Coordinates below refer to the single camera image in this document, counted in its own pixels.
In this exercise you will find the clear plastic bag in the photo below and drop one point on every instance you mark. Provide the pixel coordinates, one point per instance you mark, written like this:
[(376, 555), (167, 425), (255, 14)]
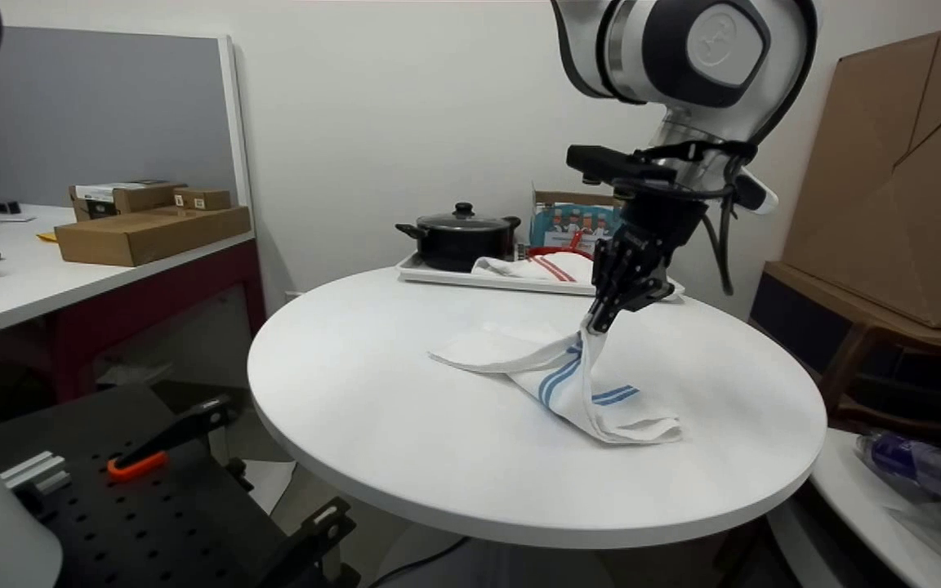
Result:
[(931, 467)]

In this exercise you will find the white-topped desk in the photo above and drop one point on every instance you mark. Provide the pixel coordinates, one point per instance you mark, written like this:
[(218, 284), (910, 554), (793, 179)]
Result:
[(15, 299)]

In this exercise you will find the white red-striped cloth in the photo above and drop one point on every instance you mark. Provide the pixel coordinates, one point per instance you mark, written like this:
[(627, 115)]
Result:
[(541, 270)]

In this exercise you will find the brown low cabinet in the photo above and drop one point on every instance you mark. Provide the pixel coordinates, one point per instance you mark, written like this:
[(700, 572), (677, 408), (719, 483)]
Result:
[(798, 313)]

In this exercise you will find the white blue-striped table cloth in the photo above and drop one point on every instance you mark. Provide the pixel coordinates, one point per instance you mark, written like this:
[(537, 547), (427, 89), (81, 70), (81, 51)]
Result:
[(570, 379)]

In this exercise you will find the small closed cardboard box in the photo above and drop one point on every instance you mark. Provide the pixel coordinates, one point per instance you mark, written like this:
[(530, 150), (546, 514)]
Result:
[(204, 196)]

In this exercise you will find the black perforated breadboard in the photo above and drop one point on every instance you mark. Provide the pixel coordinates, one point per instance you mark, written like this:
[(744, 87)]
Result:
[(166, 532)]

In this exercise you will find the flat brown cardboard box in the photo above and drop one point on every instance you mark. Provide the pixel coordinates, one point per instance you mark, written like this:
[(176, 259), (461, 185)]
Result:
[(148, 234)]

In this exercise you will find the grey partition screen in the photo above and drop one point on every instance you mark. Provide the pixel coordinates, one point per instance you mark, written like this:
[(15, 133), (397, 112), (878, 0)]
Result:
[(91, 119)]

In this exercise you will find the small open cardboard box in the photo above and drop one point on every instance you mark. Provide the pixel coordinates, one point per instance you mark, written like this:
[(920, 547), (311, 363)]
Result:
[(129, 196)]

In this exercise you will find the black pot with lid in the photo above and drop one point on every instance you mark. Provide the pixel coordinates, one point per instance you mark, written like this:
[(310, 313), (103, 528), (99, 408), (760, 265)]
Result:
[(459, 238)]

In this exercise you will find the aluminium extrusion bar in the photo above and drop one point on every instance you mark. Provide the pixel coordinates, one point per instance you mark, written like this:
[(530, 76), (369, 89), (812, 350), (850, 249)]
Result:
[(35, 472)]

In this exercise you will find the blue printed cardboard carton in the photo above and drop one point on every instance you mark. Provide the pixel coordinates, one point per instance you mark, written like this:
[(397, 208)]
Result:
[(570, 224)]

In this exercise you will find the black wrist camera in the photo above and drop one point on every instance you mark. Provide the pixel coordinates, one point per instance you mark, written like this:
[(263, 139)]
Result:
[(620, 163)]

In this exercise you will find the round white table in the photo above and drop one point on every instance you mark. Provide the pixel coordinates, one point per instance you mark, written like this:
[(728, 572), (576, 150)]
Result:
[(438, 435)]

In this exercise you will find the small white side table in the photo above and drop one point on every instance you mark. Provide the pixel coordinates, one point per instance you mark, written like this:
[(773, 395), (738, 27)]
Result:
[(873, 509)]

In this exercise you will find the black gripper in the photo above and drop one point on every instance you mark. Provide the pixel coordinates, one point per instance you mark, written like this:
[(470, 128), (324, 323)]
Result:
[(651, 234)]

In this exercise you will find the black lever clamp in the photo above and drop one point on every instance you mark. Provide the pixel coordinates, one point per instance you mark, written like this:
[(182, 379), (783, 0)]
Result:
[(317, 541)]

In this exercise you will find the dark wooden chair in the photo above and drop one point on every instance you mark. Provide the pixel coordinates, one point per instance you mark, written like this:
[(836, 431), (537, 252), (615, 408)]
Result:
[(906, 379)]

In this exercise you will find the black cart top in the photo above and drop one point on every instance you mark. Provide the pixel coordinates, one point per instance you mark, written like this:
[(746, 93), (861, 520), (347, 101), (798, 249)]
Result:
[(81, 418)]

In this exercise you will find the white rectangular tray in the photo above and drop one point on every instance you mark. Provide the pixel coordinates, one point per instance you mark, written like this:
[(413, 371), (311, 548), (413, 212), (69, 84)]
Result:
[(438, 276)]

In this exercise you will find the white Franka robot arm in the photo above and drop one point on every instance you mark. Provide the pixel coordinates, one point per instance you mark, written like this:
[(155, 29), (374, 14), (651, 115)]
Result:
[(711, 52)]

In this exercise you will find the orange black bar clamp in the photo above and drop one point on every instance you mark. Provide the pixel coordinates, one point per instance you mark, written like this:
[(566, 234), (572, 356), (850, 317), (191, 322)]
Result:
[(166, 442)]

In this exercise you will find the large brown cardboard box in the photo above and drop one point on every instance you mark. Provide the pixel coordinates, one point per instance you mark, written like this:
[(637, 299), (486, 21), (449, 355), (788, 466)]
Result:
[(906, 175)]

